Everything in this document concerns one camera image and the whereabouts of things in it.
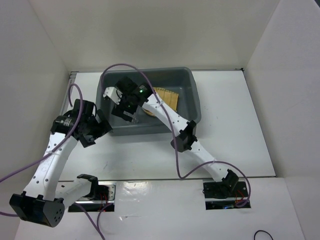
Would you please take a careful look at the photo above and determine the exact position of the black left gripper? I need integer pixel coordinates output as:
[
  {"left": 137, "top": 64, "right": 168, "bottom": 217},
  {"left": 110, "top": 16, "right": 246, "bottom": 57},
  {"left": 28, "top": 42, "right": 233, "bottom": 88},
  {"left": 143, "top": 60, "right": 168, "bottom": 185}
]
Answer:
[{"left": 80, "top": 109, "right": 113, "bottom": 148}]

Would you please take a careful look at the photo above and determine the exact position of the woven bamboo tray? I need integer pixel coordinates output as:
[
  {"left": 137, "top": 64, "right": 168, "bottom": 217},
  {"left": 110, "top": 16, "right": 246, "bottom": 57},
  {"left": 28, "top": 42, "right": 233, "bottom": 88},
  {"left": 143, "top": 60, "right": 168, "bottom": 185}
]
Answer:
[{"left": 153, "top": 87, "right": 179, "bottom": 112}]

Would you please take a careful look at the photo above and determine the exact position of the clear plastic cup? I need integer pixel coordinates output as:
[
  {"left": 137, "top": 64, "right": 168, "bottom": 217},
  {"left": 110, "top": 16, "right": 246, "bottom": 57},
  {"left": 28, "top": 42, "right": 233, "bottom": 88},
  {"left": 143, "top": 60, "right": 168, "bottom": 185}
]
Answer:
[{"left": 123, "top": 111, "right": 139, "bottom": 124}]

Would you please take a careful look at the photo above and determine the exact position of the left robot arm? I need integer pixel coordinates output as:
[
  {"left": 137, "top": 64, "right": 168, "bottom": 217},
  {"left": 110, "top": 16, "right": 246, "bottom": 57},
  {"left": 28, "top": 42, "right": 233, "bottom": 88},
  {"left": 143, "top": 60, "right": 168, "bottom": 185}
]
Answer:
[{"left": 9, "top": 99, "right": 112, "bottom": 228}]

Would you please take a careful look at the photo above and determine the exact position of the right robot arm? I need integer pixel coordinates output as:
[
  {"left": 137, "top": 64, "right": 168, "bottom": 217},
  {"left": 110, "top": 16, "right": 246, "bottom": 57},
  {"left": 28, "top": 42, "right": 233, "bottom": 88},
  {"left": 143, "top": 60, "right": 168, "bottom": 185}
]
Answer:
[{"left": 103, "top": 77, "right": 239, "bottom": 199}]

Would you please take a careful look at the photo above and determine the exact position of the grey plastic bin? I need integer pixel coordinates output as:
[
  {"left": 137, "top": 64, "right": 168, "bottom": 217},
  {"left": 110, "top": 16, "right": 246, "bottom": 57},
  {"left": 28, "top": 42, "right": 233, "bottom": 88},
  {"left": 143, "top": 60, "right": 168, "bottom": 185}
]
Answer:
[{"left": 96, "top": 66, "right": 202, "bottom": 137}]

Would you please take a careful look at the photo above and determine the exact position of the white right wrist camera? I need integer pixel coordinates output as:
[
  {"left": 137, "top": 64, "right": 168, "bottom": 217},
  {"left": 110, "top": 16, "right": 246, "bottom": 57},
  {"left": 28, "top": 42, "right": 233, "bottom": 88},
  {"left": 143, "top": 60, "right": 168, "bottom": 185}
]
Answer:
[{"left": 103, "top": 86, "right": 123, "bottom": 105}]

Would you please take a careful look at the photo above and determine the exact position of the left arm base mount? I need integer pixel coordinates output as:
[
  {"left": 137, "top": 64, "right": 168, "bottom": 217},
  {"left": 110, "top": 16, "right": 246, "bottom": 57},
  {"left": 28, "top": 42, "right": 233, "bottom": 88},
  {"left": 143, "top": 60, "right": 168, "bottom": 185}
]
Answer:
[{"left": 66, "top": 181, "right": 117, "bottom": 213}]

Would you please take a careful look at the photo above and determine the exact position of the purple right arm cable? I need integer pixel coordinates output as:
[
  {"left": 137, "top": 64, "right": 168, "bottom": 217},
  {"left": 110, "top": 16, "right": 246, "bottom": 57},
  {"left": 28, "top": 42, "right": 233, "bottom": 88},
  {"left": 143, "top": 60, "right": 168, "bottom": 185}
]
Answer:
[{"left": 101, "top": 63, "right": 252, "bottom": 208}]

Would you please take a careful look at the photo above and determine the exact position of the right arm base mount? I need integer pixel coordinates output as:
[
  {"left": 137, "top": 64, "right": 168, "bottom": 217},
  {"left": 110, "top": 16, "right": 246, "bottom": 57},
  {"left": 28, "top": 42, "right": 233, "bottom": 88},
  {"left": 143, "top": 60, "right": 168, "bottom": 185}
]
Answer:
[{"left": 202, "top": 180, "right": 248, "bottom": 210}]

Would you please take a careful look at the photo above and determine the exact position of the black floor cable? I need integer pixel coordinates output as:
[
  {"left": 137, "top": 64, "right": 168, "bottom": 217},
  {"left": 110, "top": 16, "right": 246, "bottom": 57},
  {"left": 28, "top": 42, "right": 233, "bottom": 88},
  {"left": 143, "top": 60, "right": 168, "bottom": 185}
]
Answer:
[{"left": 253, "top": 229, "right": 276, "bottom": 240}]

